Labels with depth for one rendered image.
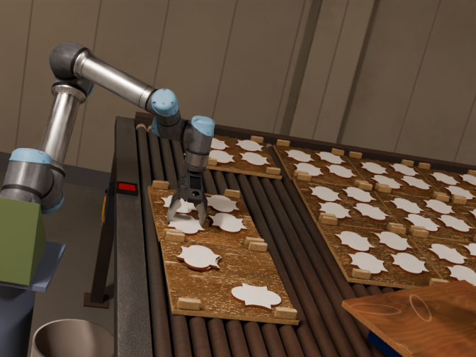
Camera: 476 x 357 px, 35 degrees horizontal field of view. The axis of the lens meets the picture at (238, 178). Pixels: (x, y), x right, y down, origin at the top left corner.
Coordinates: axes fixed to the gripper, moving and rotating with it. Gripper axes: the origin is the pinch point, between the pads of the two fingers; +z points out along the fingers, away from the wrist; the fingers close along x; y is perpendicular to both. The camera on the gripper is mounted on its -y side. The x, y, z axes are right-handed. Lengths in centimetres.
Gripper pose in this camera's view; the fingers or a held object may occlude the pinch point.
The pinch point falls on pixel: (185, 224)
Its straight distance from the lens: 247.5
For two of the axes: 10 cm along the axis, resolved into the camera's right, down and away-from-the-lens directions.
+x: -9.6, -1.2, -2.5
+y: -2.0, -3.5, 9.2
